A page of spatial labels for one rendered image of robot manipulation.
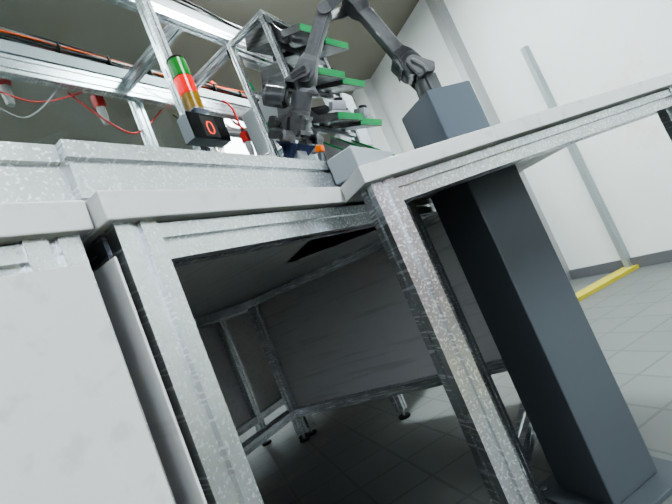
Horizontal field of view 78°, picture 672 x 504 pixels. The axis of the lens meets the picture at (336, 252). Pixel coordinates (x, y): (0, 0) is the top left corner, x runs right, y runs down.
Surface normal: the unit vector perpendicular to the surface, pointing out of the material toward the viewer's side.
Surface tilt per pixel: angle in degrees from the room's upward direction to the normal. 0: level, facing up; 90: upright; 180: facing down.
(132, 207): 90
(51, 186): 90
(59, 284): 90
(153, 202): 90
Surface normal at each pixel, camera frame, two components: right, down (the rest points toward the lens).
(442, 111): 0.30, -0.21
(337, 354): -0.52, 0.14
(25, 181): 0.76, -0.36
